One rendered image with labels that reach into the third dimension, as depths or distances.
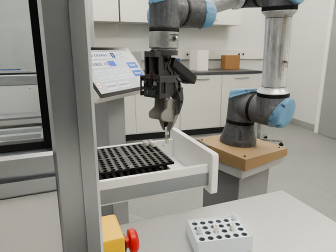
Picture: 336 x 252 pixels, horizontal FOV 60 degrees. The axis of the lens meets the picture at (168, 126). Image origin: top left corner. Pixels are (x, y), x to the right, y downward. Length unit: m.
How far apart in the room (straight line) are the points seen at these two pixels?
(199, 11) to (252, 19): 4.46
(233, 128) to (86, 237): 0.95
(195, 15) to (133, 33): 3.72
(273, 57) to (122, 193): 0.69
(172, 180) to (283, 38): 0.62
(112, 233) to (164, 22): 0.48
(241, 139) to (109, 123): 0.78
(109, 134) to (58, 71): 1.42
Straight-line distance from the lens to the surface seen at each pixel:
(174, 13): 0.74
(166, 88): 0.73
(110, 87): 1.52
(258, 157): 1.14
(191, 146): 0.84
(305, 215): 0.88
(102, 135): 1.71
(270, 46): 1.09
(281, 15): 1.08
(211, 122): 4.22
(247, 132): 1.21
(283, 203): 0.91
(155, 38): 0.73
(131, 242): 0.50
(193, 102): 4.04
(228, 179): 1.22
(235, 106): 1.19
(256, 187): 1.30
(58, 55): 0.27
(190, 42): 4.72
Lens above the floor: 1.18
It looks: 14 degrees down
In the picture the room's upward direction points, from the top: straight up
